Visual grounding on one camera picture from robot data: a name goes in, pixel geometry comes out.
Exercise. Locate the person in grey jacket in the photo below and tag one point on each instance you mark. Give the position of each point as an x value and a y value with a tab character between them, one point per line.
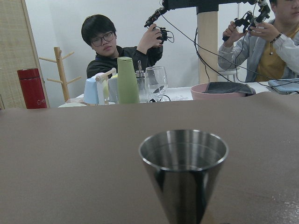
270	49

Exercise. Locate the wooden cup tree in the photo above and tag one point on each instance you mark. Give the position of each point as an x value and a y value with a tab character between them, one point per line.
59	61

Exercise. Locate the clear wine glass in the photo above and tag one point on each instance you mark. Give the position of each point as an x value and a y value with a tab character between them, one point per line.
156	82

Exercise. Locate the light blue cup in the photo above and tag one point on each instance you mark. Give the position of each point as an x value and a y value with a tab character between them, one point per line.
90	91

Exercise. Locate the person in black jacket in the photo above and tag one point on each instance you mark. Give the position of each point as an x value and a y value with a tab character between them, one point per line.
99	32

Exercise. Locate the blue teach pendant tablet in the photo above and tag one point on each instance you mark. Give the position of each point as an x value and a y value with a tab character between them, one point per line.
285	86

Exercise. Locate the glass syrup dispenser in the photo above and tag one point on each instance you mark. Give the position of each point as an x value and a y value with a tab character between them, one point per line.
140	77

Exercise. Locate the grey cup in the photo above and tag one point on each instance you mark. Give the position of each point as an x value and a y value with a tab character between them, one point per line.
113	89

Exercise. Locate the wooden post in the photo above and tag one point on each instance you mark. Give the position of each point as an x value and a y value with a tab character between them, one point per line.
207	24

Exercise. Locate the pink bowl with cloth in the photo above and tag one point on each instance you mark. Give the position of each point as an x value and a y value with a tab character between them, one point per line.
221	90

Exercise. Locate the red thermos bottle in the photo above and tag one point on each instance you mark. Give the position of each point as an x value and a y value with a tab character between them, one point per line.
32	88

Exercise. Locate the steel double jigger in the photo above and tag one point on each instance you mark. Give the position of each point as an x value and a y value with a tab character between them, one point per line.
183	166

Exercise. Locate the green shaker bottle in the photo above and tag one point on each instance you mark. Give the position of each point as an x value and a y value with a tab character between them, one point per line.
127	84

